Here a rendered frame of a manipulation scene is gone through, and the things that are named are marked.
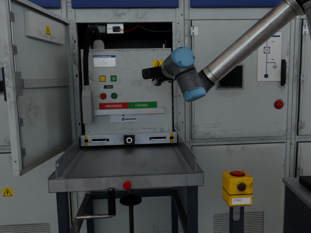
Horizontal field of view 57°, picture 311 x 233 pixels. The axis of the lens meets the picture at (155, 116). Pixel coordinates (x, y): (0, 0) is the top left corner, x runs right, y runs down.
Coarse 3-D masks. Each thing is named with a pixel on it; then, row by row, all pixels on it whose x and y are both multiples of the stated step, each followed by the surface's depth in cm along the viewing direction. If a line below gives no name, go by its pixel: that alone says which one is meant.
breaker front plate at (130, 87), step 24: (96, 72) 157; (120, 72) 158; (96, 96) 159; (120, 96) 160; (144, 96) 161; (168, 96) 162; (96, 120) 160; (120, 120) 161; (144, 120) 162; (168, 120) 163
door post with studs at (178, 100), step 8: (176, 8) 174; (176, 16) 175; (176, 24) 175; (176, 32) 176; (176, 40) 177; (176, 48) 177; (176, 80) 180; (176, 88) 181; (176, 96) 181; (176, 104) 182; (176, 112) 183; (184, 112) 183; (176, 120) 183; (184, 120) 183; (176, 128) 184; (184, 128) 184; (184, 136) 185
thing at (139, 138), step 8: (96, 136) 160; (104, 136) 161; (112, 136) 161; (120, 136) 161; (136, 136) 162; (144, 136) 162; (152, 136) 163; (160, 136) 163; (176, 136) 164; (96, 144) 161; (104, 144) 161; (112, 144) 162; (120, 144) 162; (128, 144) 162
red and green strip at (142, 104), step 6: (126, 102) 160; (132, 102) 161; (138, 102) 161; (144, 102) 161; (150, 102) 161; (156, 102) 162; (102, 108) 160; (108, 108) 160; (114, 108) 160; (120, 108) 161; (126, 108) 161; (132, 108) 161
